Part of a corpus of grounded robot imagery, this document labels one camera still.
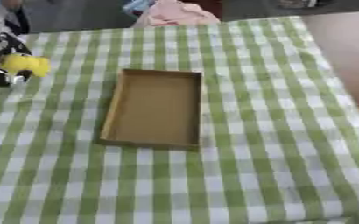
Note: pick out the yellow soft toy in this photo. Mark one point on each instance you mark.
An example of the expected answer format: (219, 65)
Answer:
(23, 64)

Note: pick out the tan cardboard box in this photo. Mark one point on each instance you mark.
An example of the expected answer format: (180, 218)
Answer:
(157, 110)

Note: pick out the person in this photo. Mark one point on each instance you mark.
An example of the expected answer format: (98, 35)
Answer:
(6, 17)

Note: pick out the pink cloth bundle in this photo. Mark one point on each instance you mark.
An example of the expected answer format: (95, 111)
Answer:
(176, 14)

